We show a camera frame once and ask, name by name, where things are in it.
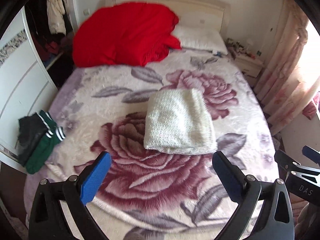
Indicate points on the white pillow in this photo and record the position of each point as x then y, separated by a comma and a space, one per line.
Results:
200, 37

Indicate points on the cream bed headboard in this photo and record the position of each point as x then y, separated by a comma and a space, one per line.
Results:
200, 10

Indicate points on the pink floral curtain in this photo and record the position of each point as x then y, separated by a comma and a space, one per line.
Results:
287, 67

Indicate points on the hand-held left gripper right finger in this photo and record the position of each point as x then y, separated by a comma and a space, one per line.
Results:
227, 177

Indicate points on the dark folded garment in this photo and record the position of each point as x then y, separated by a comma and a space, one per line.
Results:
28, 135

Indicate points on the pink cloth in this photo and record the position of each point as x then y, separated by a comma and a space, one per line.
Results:
313, 108

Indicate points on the white wall socket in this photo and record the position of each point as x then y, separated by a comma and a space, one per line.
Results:
86, 11

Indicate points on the green garment with striped cuffs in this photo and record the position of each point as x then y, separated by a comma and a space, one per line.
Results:
42, 147

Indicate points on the white wardrobe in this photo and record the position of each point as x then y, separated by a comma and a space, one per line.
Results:
22, 85

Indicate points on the person's right forearm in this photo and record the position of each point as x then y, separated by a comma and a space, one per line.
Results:
307, 220

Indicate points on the white fluffy towel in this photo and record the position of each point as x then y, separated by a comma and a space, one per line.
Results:
178, 125

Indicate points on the dark hanging clothes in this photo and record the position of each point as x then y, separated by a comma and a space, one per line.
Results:
40, 32

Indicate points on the white hanging coat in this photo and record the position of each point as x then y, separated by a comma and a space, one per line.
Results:
55, 7

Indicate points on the red quilt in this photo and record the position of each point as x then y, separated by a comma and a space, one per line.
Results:
125, 35

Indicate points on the floral plush blanket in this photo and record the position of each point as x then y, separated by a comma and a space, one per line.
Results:
150, 180

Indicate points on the cream nightstand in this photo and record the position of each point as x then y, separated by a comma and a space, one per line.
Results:
248, 66

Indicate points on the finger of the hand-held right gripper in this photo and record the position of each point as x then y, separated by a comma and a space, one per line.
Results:
285, 158
311, 153

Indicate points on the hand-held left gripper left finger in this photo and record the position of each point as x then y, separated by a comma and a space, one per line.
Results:
96, 177

